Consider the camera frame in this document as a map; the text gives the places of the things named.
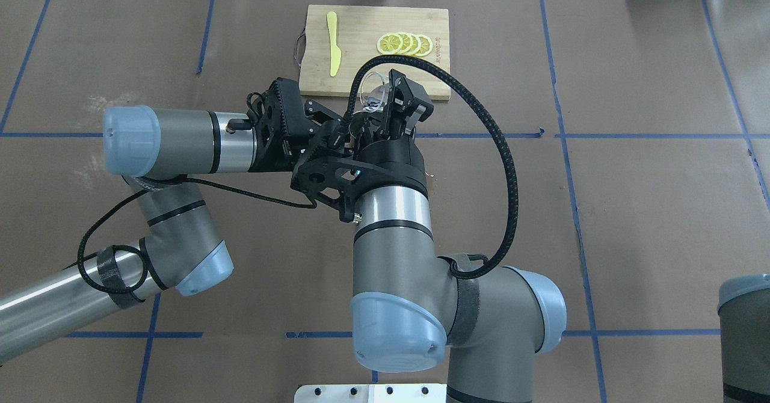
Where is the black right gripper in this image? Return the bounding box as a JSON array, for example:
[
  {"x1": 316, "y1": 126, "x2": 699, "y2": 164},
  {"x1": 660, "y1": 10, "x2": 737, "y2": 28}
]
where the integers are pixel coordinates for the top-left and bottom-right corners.
[{"x1": 346, "y1": 69, "x2": 434, "y2": 199}]

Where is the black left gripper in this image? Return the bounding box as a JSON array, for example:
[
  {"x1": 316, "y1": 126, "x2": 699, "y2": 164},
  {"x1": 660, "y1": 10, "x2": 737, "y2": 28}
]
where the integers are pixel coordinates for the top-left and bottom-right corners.
[{"x1": 283, "y1": 105, "x2": 354, "y2": 164}]

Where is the clear glass beaker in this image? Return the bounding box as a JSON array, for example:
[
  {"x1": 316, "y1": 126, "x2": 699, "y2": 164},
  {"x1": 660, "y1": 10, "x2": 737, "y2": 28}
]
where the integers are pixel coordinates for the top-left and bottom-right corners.
[{"x1": 359, "y1": 71, "x2": 390, "y2": 113}]

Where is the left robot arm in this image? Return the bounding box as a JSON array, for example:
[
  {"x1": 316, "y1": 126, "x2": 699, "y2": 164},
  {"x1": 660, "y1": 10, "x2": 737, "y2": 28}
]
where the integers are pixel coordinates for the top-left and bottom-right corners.
[{"x1": 2, "y1": 105, "x2": 261, "y2": 362}]

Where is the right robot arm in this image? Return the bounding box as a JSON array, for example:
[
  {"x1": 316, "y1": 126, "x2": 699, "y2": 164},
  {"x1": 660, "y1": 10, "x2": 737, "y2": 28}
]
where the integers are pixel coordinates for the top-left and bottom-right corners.
[{"x1": 346, "y1": 68, "x2": 567, "y2": 402}]

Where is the yellow plastic knife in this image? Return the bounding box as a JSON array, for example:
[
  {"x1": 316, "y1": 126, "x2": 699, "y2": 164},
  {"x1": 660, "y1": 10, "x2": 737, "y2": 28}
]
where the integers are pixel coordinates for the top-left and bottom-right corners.
[{"x1": 325, "y1": 11, "x2": 343, "y2": 78}]

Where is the bamboo cutting board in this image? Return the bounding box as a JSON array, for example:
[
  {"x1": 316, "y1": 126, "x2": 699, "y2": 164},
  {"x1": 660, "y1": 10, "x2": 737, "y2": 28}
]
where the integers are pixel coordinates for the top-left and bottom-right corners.
[{"x1": 299, "y1": 4, "x2": 451, "y2": 97}]

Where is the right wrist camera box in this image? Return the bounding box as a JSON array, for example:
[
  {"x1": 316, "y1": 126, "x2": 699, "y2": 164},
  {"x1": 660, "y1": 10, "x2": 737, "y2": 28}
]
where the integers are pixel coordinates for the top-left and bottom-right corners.
[{"x1": 291, "y1": 150, "x2": 366, "y2": 223}]

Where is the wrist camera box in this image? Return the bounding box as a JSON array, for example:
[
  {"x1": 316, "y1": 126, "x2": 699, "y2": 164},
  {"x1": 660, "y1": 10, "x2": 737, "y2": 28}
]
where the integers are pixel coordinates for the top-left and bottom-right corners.
[
  {"x1": 291, "y1": 150, "x2": 366, "y2": 223},
  {"x1": 247, "y1": 78, "x2": 316, "y2": 173}
]

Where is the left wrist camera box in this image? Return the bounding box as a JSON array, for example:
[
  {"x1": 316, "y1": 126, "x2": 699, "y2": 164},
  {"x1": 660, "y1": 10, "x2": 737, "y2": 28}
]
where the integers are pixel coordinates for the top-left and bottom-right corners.
[{"x1": 247, "y1": 78, "x2": 316, "y2": 173}]

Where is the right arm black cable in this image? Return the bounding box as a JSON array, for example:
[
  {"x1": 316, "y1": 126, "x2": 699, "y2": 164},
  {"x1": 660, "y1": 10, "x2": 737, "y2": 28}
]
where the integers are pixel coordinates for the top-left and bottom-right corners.
[{"x1": 348, "y1": 55, "x2": 519, "y2": 280}]

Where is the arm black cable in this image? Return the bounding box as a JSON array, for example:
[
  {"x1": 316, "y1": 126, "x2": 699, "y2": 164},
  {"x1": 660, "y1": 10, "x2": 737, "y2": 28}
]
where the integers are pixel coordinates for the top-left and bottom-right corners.
[
  {"x1": 77, "y1": 174, "x2": 318, "y2": 295},
  {"x1": 348, "y1": 55, "x2": 519, "y2": 280}
]

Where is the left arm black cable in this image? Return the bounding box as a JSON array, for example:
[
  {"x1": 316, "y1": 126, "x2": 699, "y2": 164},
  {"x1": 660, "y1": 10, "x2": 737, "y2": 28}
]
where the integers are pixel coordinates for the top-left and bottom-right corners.
[{"x1": 77, "y1": 174, "x2": 318, "y2": 295}]

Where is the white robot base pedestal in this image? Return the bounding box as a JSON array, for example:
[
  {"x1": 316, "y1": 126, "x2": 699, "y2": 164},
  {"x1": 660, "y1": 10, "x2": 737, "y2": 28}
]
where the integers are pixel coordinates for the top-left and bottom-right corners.
[{"x1": 294, "y1": 383, "x2": 446, "y2": 402}]

